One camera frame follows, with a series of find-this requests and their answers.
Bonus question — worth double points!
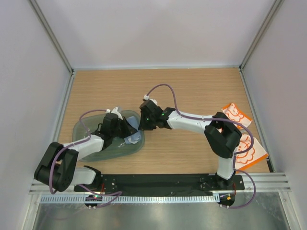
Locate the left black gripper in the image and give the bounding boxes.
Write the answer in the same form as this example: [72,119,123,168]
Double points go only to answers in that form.
[111,117,137,139]

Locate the blue bear towel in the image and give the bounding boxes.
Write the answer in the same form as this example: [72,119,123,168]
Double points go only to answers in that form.
[123,116,142,145]

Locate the translucent blue plastic bin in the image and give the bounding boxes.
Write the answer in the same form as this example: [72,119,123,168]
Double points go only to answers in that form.
[72,110,145,162]

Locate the orange and white towel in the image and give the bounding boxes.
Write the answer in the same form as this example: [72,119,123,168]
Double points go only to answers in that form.
[222,103,268,170]

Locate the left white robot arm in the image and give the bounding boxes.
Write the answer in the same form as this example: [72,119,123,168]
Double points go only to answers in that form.
[34,113,138,194]

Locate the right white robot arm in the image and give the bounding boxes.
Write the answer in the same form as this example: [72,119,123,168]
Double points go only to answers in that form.
[139,105,242,190]

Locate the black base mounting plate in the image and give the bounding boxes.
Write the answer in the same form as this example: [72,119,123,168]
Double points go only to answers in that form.
[86,173,245,197]

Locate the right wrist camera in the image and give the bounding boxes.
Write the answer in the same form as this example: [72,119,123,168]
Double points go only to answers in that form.
[140,94,162,114]

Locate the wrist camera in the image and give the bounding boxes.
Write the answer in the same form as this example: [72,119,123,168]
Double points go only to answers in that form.
[106,106,123,120]
[140,94,162,114]

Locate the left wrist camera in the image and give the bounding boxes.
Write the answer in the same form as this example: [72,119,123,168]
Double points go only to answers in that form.
[106,106,123,120]

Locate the white slotted cable duct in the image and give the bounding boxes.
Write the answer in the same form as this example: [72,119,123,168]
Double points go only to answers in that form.
[40,194,220,205]

